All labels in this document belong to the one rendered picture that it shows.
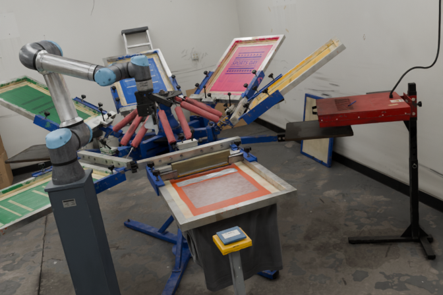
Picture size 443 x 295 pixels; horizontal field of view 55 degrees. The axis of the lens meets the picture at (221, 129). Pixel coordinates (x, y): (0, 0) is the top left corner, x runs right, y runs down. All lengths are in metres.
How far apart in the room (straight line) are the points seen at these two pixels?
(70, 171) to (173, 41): 4.72
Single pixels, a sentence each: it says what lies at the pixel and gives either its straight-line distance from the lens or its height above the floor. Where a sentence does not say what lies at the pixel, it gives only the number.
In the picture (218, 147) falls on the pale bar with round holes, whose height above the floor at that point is 1.01.
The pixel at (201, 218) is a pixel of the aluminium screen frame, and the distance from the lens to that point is 1.94.
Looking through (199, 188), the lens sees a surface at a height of 0.95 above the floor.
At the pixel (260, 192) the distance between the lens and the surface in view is 2.18.
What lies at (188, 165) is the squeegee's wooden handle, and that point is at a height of 1.03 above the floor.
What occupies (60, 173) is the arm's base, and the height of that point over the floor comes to 1.25.
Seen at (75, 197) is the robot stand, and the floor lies 1.13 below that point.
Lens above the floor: 1.87
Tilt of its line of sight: 16 degrees down
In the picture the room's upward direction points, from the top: 8 degrees counter-clockwise
